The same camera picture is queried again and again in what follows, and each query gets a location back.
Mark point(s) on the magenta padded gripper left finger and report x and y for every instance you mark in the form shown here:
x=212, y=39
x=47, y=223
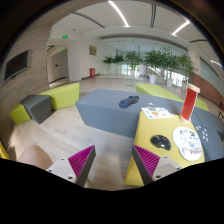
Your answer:
x=75, y=168

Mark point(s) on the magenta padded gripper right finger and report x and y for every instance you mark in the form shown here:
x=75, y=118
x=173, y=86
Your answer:
x=149, y=167

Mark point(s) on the black computer mouse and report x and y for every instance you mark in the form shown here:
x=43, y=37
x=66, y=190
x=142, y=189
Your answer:
x=161, y=141

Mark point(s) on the yellow-green table block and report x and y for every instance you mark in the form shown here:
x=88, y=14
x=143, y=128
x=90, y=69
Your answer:
x=147, y=128

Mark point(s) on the tan round stool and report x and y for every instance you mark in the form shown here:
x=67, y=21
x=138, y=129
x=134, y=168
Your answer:
x=36, y=156

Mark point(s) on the colourful printed leaflet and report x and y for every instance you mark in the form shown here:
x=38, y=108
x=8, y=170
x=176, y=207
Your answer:
x=156, y=113

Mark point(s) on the large grey bench block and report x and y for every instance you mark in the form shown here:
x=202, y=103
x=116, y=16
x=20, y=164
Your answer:
x=100, y=109

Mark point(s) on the dark grey cube seat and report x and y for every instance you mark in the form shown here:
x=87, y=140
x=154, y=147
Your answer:
x=38, y=107

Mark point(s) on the green bench block left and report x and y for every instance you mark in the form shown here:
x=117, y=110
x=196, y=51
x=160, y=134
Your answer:
x=61, y=97

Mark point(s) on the green bench block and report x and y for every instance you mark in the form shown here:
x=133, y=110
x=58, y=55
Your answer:
x=61, y=97
x=154, y=90

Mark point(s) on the green bench block far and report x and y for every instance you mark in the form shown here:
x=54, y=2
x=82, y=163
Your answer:
x=154, y=90

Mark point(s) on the red standing sign card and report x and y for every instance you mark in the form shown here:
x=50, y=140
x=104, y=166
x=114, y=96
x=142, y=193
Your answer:
x=189, y=103

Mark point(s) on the potted green plant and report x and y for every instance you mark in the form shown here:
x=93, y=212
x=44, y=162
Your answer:
x=154, y=60

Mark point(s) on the red bin by wall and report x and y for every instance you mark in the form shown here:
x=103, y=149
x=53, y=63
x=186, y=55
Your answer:
x=92, y=72

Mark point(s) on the wall-mounted black television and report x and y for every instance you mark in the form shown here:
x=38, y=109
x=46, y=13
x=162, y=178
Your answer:
x=15, y=65

